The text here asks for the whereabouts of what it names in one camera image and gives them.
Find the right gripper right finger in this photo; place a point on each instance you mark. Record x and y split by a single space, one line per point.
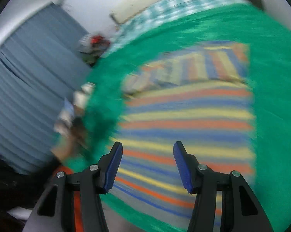
240 211

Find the white patterned cloth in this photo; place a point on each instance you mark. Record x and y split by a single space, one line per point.
74 107

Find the clutter pile with red item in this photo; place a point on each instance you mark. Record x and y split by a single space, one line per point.
92 47

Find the blue grey curtain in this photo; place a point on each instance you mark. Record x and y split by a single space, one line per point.
40 66

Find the green plush blanket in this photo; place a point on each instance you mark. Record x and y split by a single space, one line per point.
268 78

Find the orange object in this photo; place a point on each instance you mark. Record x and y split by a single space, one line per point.
76 201

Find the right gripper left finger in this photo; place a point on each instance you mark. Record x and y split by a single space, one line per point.
55 210

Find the teal checkered bed sheet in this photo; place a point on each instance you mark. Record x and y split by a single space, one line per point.
161 12

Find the dark bedside object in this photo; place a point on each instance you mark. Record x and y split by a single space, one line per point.
258 4

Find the striped knit sweater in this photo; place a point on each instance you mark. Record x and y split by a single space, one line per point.
198 96

